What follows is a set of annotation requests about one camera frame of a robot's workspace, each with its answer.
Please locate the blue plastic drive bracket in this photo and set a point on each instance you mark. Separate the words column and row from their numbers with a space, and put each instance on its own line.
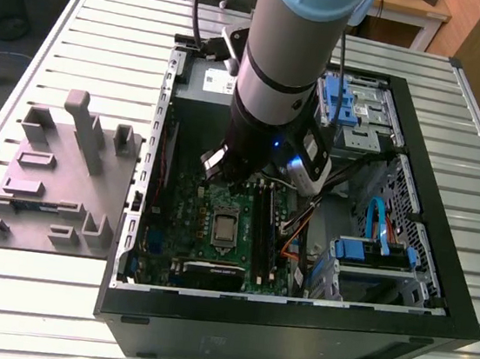
column 349, row 114

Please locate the hard disk in blue carrier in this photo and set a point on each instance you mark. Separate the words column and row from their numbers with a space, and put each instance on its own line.
column 351, row 250

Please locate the silver disk bay cage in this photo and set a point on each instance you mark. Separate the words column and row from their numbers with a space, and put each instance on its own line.
column 377, row 273

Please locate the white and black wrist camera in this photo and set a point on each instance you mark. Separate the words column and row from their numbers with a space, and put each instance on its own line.
column 311, row 171

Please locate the wooden desk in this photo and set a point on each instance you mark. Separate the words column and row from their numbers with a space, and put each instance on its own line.
column 418, row 9

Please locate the black PC case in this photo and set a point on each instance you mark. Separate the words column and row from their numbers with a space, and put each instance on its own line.
column 290, row 339

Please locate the white four-pin power socket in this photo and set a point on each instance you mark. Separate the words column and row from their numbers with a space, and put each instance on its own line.
column 199, row 191

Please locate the grey parts rack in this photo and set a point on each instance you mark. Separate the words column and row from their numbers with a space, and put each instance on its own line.
column 67, row 197

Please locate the grey electronics box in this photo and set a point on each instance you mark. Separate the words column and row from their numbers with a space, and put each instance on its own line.
column 229, row 38

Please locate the silver optical drive cage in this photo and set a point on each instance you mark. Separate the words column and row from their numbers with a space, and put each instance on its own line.
column 358, row 141

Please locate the grey power supply unit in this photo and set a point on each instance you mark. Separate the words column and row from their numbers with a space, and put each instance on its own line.
column 198, row 126

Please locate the black RAM slot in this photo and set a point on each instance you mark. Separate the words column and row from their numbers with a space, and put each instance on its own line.
column 253, row 233
column 258, row 234
column 264, row 235

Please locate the green motherboard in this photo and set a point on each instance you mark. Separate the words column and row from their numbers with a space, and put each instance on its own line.
column 184, row 242

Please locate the small silver camera module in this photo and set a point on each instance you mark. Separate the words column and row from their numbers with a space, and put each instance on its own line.
column 212, row 163

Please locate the black graphics card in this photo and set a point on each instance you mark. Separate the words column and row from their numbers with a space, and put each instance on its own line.
column 210, row 276

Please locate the bare blue RAM stick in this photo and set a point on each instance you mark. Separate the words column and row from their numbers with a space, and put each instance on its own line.
column 35, row 206

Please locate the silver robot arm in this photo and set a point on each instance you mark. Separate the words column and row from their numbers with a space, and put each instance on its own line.
column 282, row 53

